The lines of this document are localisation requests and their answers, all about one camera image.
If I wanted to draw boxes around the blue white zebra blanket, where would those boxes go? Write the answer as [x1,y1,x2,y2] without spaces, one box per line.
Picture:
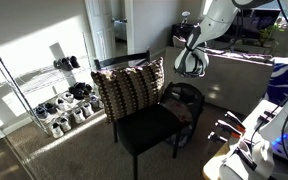
[263,57,288,104]

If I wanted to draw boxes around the orange tipped clamp tools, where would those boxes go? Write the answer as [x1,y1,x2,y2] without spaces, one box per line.
[208,111,246,143]

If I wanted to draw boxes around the white sneaker floor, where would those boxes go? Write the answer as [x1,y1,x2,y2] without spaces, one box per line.
[50,123,64,138]
[72,109,85,124]
[59,117,71,132]
[81,103,94,118]

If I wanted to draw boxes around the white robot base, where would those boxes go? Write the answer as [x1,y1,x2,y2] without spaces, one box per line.
[219,98,288,180]

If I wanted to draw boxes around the white sneaker floor left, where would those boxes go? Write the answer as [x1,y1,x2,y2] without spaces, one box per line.
[50,123,64,138]

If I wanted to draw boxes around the white sneaker lower shelf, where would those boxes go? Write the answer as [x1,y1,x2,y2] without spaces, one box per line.
[54,92,74,111]

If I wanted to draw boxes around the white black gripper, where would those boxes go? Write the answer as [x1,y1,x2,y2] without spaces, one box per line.
[174,48,209,77]

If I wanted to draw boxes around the black shoes middle shelf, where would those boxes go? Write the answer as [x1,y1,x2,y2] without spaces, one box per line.
[69,82,93,100]

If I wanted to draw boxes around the black chair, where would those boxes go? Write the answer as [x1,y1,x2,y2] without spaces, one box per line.
[94,52,183,180]

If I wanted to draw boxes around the white door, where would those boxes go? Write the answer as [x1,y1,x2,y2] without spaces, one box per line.
[85,0,116,60]

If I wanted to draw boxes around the brown patterned pillow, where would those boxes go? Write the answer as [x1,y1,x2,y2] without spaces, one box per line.
[91,57,164,123]

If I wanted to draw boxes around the black shoes top shelf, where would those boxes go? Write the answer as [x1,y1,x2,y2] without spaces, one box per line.
[53,56,80,71]

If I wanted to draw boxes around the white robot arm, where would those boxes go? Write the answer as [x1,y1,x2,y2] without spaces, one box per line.
[174,0,273,77]

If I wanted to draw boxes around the white sneaker floor right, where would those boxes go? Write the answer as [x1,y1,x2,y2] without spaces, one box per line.
[81,103,94,118]

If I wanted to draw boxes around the grey sofa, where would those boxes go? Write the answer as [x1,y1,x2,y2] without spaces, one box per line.
[164,46,273,115]

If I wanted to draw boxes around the dark side table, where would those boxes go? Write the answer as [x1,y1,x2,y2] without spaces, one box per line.
[171,23,197,42]

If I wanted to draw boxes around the green potted plant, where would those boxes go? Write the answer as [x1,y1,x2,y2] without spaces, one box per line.
[259,17,287,47]

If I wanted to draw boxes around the black monitor screen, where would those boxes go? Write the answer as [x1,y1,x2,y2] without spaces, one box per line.
[228,9,280,39]

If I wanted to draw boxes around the small desk lamp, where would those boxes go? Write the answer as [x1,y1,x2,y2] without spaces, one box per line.
[181,11,191,25]

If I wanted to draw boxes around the black shoes shelf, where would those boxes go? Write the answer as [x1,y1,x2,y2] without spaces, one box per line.
[53,56,80,71]
[69,82,93,100]

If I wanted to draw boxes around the grey sneaker lower shelf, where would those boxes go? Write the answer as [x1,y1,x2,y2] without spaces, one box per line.
[35,103,57,119]

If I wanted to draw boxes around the cream patterned cloth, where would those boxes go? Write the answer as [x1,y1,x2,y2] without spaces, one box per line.
[161,99,193,123]

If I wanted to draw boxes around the wire shoe rack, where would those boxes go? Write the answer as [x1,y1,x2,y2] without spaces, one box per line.
[0,33,93,137]

